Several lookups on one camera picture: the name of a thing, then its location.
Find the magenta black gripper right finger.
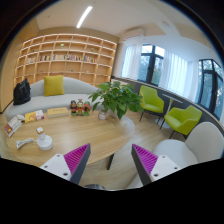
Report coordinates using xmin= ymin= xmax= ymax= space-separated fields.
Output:
xmin=131 ymin=144 xmax=180 ymax=186

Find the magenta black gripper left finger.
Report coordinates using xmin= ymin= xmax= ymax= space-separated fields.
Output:
xmin=41 ymin=144 xmax=91 ymax=184

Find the near lime green chair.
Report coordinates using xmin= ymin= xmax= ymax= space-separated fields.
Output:
xmin=163 ymin=105 xmax=202 ymax=135

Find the lime green chair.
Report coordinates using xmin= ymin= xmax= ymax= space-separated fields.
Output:
xmin=139 ymin=85 xmax=164 ymax=116
xmin=163 ymin=105 xmax=202 ymax=135

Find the yellow flat box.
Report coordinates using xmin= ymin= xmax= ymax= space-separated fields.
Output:
xmin=47 ymin=107 xmax=69 ymax=117

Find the colourful figurine set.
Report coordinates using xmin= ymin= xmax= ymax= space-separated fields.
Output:
xmin=69 ymin=99 xmax=91 ymax=116

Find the white armchair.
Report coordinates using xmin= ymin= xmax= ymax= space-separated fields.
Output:
xmin=128 ymin=122 xmax=224 ymax=189

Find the yellow and pink book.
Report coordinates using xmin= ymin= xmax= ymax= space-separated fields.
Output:
xmin=25 ymin=110 xmax=44 ymax=123

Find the far lime green chair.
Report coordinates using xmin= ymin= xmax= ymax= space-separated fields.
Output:
xmin=139 ymin=85 xmax=164 ymax=116

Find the red white magazine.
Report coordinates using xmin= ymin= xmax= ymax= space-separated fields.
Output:
xmin=4 ymin=114 xmax=25 ymax=137

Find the green potted plant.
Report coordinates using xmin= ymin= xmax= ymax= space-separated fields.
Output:
xmin=89 ymin=81 xmax=144 ymax=119

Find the grey sofa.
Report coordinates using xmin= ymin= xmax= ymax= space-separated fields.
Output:
xmin=5 ymin=77 xmax=97 ymax=121

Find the yellow cushion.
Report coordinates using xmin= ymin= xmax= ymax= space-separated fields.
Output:
xmin=44 ymin=75 xmax=64 ymax=96

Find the black backpack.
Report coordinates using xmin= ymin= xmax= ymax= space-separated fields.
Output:
xmin=13 ymin=79 xmax=31 ymax=105

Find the white curtain right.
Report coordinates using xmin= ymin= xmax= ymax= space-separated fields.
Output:
xmin=159 ymin=51 xmax=199 ymax=101

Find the white curtain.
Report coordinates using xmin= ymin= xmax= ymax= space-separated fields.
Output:
xmin=121 ymin=44 xmax=142 ymax=80
xmin=159 ymin=51 xmax=199 ymax=101

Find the wooden bookshelf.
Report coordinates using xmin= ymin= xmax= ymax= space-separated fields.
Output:
xmin=14 ymin=34 xmax=117 ymax=86

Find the white curtain left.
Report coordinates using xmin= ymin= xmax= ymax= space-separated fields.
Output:
xmin=121 ymin=44 xmax=142 ymax=80

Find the white air conditioner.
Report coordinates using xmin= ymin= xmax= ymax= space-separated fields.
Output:
xmin=123 ymin=28 xmax=144 ymax=40

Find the ceiling strip light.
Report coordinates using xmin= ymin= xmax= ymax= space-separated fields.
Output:
xmin=76 ymin=6 xmax=93 ymax=29

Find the white coiled cable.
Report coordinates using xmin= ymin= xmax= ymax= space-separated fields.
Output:
xmin=15 ymin=137 xmax=38 ymax=150

